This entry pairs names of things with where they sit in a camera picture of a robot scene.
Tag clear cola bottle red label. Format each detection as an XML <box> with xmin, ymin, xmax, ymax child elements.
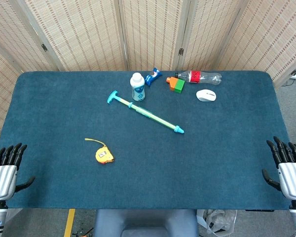
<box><xmin>175</xmin><ymin>70</ymin><xmax>223</xmax><ymax>86</ymax></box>

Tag blue table cloth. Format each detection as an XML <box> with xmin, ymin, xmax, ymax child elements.
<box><xmin>0</xmin><ymin>71</ymin><xmax>296</xmax><ymax>211</ymax></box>

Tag blue snack packet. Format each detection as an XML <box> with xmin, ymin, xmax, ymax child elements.
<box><xmin>145</xmin><ymin>68</ymin><xmax>163</xmax><ymax>87</ymax></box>

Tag teal green water squirt pump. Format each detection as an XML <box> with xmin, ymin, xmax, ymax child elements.
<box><xmin>106</xmin><ymin>90</ymin><xmax>185</xmax><ymax>135</ymax></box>

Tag clear plastic bag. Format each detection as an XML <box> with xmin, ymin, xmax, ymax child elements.
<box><xmin>196</xmin><ymin>209</ymin><xmax>238</xmax><ymax>235</ymax></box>

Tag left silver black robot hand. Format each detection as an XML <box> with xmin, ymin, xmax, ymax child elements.
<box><xmin>0</xmin><ymin>142</ymin><xmax>36</xmax><ymax>201</ymax></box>

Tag orange green toy block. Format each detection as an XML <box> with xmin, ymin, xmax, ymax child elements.
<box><xmin>166</xmin><ymin>77</ymin><xmax>185</xmax><ymax>94</ymax></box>

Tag red black floor cables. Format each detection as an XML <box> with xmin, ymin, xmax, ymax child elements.
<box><xmin>72</xmin><ymin>227</ymin><xmax>94</xmax><ymax>237</ymax></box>

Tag yellow tape measure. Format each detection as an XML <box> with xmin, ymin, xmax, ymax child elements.
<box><xmin>84</xmin><ymin>138</ymin><xmax>115</xmax><ymax>164</ymax></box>

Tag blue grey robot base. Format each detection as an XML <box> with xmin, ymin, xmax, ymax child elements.
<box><xmin>93</xmin><ymin>209</ymin><xmax>199</xmax><ymax>237</ymax></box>

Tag white computer mouse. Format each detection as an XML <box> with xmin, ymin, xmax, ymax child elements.
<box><xmin>196</xmin><ymin>89</ymin><xmax>217</xmax><ymax>102</ymax></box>

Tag woven bamboo folding screen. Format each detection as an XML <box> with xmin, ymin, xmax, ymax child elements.
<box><xmin>0</xmin><ymin>0</ymin><xmax>296</xmax><ymax>133</ymax></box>

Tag white drink bottle blue label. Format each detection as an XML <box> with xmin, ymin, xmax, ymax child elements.
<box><xmin>130</xmin><ymin>72</ymin><xmax>146</xmax><ymax>102</ymax></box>

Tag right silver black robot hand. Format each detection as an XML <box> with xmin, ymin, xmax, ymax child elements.
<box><xmin>261</xmin><ymin>136</ymin><xmax>296</xmax><ymax>201</ymax></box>

